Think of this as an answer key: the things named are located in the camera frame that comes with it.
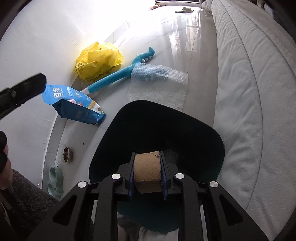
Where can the bed with white fleece sheet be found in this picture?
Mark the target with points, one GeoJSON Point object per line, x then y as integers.
{"type": "Point", "coordinates": [254, 115]}

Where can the cardboard tube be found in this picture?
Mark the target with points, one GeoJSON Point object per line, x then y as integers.
{"type": "Point", "coordinates": [148, 171]}

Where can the blue pet food bag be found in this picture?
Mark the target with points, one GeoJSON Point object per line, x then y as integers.
{"type": "Point", "coordinates": [74, 104]}

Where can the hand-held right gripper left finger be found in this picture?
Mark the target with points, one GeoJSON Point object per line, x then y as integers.
{"type": "Point", "coordinates": [131, 180]}

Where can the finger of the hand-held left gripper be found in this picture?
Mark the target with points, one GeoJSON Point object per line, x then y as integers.
{"type": "Point", "coordinates": [32, 84]}

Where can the pet bowl with kibble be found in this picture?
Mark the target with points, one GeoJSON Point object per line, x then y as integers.
{"type": "Point", "coordinates": [66, 154]}

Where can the green double pet bowl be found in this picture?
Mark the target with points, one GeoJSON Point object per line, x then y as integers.
{"type": "Point", "coordinates": [55, 183]}

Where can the pale slipper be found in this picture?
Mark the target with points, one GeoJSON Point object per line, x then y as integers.
{"type": "Point", "coordinates": [183, 9]}

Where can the person's left hand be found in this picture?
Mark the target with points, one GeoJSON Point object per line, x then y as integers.
{"type": "Point", "coordinates": [8, 176]}

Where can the bubble wrap sheet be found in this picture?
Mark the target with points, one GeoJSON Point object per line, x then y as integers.
{"type": "Point", "coordinates": [161, 85]}

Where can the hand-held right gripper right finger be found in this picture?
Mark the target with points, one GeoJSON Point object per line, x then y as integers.
{"type": "Point", "coordinates": [163, 183]}

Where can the small brown object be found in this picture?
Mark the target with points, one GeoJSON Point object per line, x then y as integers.
{"type": "Point", "coordinates": [154, 8]}

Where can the yellow plastic bag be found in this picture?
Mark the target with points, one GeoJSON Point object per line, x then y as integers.
{"type": "Point", "coordinates": [97, 58]}

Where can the dark teal bin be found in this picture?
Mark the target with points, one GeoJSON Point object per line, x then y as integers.
{"type": "Point", "coordinates": [161, 129]}

